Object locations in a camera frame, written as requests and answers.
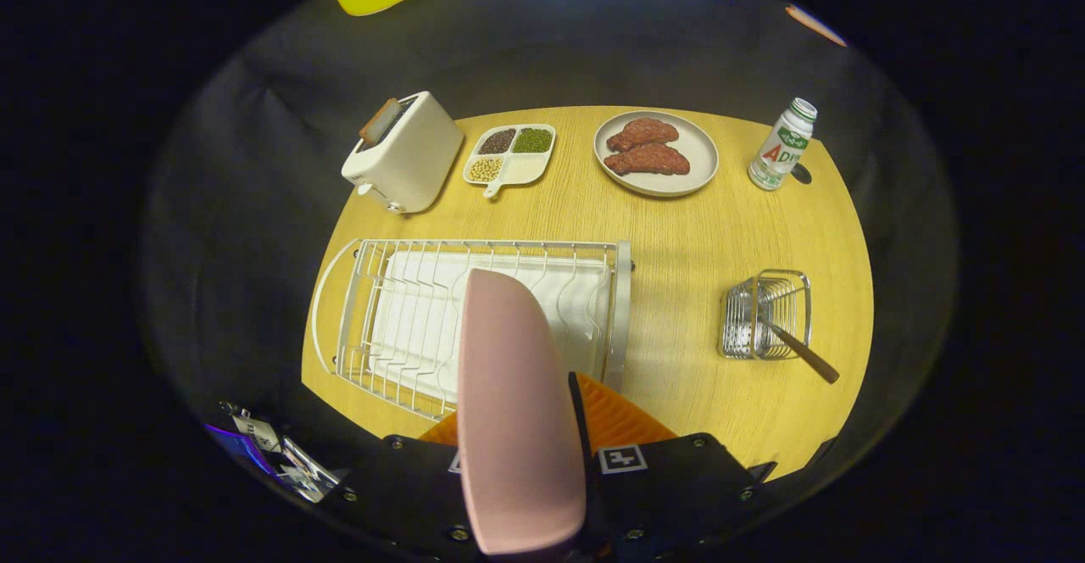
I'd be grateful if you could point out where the brown meat piece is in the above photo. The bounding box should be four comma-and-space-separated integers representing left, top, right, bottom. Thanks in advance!
604, 143, 691, 176
606, 118, 680, 153

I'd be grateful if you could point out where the white toaster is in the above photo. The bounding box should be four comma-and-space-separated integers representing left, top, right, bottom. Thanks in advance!
342, 92, 465, 215

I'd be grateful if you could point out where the pink plate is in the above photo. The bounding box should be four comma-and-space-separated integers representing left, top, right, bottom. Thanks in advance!
458, 269, 587, 557

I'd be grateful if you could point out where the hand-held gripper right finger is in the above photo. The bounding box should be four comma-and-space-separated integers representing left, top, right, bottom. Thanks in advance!
566, 371, 758, 563

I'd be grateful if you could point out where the metal wire basket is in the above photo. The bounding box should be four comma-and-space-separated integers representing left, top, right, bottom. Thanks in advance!
720, 270, 813, 361

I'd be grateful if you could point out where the white bottle with green label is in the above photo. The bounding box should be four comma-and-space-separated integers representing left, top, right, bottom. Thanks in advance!
748, 98, 819, 192

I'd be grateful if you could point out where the beige plate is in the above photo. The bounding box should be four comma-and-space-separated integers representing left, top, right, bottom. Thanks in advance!
593, 111, 720, 198

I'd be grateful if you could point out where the dark-handled spoon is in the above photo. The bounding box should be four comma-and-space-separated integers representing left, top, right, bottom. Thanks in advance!
759, 313, 841, 385

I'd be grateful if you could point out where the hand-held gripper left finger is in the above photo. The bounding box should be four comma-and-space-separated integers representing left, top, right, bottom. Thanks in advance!
335, 409, 476, 563

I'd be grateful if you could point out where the white wire dish rack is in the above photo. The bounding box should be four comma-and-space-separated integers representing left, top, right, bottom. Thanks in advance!
311, 238, 633, 421

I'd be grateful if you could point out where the white divided dish with beans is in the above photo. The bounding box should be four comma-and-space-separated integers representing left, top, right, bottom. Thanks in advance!
463, 125, 557, 199

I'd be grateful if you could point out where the metal clamp with white tag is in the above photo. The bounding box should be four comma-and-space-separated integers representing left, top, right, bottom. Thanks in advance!
225, 406, 348, 504

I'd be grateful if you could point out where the brown toast slice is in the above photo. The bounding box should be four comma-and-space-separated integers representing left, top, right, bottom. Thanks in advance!
359, 98, 401, 145

